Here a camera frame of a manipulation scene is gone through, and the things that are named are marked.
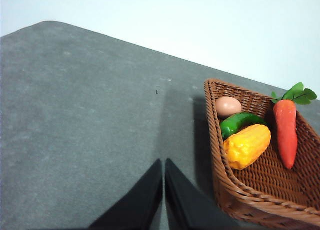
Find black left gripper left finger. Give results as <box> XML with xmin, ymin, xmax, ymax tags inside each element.
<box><xmin>88</xmin><ymin>158</ymin><xmax>164</xmax><ymax>230</ymax></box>

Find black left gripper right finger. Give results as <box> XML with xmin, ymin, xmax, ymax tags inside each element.
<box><xmin>164</xmin><ymin>158</ymin><xmax>241</xmax><ymax>230</ymax></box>

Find yellow toy corn cob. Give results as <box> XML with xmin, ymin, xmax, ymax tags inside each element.
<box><xmin>222</xmin><ymin>124</ymin><xmax>272</xmax><ymax>170</ymax></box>

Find brown wicker basket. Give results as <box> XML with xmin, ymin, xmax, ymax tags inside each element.
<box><xmin>203</xmin><ymin>77</ymin><xmax>320</xmax><ymax>230</ymax></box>

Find green toy pepper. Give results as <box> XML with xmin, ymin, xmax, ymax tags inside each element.
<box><xmin>219</xmin><ymin>112</ymin><xmax>267</xmax><ymax>140</ymax></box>

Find tan egg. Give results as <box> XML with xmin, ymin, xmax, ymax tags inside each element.
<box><xmin>214</xmin><ymin>96</ymin><xmax>243</xmax><ymax>119</ymax></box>

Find orange toy carrot green leaves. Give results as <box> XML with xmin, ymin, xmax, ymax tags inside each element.
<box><xmin>271</xmin><ymin>82</ymin><xmax>318</xmax><ymax>170</ymax></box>

